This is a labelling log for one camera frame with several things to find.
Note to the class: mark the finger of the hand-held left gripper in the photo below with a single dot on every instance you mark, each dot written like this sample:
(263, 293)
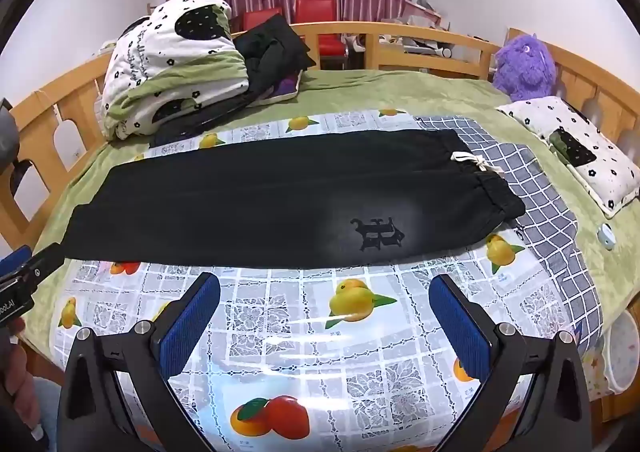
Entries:
(49, 258)
(14, 262)

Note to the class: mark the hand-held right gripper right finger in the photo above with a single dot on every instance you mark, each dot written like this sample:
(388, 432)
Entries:
(460, 327)

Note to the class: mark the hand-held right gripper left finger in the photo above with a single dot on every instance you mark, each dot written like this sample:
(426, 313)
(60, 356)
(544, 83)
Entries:
(192, 327)

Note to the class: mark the black pants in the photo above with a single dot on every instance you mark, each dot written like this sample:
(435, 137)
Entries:
(250, 197)

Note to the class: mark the person's left hand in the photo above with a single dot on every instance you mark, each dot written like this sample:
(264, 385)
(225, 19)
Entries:
(14, 372)

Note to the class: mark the fruit print plastic tablecloth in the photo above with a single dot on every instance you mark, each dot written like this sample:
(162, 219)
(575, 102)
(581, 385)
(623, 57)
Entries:
(300, 342)

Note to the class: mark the grey checked sheet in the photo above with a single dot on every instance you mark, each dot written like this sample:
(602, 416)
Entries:
(540, 202)

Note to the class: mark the white round basin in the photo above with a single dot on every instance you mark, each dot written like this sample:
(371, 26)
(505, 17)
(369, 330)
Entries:
(625, 352)

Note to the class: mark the small round blue gadget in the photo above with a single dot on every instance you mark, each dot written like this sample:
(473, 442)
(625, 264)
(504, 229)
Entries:
(606, 236)

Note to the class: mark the floral pillow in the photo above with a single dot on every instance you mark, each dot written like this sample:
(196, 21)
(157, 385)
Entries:
(600, 172)

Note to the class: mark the folded floral quilt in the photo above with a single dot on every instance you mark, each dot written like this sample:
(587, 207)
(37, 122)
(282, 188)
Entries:
(165, 62)

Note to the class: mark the green bed sheet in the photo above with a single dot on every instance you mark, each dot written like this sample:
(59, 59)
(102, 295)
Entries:
(380, 87)

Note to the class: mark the purple cloth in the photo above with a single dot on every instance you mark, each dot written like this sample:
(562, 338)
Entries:
(285, 88)

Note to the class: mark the purple plush toy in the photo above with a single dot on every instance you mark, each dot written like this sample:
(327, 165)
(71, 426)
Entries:
(522, 67)

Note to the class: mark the black jacket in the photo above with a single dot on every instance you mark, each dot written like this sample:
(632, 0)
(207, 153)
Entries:
(270, 52)

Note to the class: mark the cardboard box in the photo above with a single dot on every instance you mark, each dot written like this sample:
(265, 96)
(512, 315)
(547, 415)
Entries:
(425, 12)

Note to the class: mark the red chair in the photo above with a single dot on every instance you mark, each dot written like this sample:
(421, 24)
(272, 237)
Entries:
(262, 17)
(320, 12)

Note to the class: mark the wooden bed frame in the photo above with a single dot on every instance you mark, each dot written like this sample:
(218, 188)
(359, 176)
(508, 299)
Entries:
(40, 107)

